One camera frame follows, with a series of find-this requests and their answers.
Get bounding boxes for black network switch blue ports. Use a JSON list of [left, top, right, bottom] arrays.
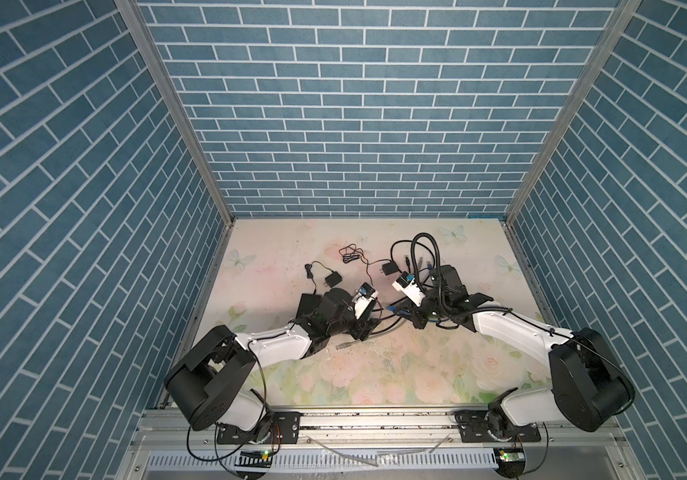
[[295, 293, 321, 318]]

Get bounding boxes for black ethernet cable gold plug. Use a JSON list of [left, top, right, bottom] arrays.
[[378, 238, 441, 337]]

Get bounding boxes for black power adapter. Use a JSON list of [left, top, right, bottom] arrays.
[[338, 242, 399, 277], [304, 261, 342, 294]]

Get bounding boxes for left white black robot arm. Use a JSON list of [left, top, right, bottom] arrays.
[[164, 283, 379, 440]]

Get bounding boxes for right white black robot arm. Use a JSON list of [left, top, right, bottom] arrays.
[[393, 265, 637, 441]]

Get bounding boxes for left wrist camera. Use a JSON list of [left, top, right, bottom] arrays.
[[353, 283, 379, 320]]

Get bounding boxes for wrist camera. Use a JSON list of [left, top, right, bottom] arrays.
[[393, 272, 425, 307], [353, 283, 379, 320]]

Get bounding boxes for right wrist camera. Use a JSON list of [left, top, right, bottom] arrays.
[[393, 272, 425, 307]]

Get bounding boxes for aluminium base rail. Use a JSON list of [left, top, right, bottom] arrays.
[[117, 406, 643, 479]]

